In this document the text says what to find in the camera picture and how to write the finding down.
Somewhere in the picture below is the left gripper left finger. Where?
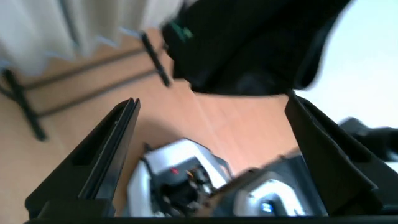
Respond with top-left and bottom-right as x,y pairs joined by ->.
24,97 -> 141,218

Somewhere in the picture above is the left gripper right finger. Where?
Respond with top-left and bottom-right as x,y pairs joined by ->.
284,93 -> 398,217

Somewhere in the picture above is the black garment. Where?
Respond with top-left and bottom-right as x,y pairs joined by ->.
161,0 -> 352,96

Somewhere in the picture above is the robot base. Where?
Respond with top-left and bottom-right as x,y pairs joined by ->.
126,138 -> 328,218

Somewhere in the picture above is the black clothes rack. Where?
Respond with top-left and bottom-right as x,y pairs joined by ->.
0,30 -> 172,142

